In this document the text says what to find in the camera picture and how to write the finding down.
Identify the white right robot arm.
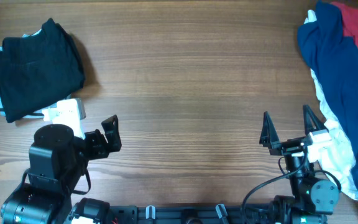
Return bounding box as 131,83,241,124
259,105,341,223

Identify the white garment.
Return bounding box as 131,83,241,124
298,2,358,200

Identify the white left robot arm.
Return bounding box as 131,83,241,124
1,115,122,223

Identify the black t-shirt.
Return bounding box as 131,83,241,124
0,19,85,123

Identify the navy blue garment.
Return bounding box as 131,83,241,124
297,1,358,190

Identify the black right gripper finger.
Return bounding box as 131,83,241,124
259,111,280,148
303,105,327,135

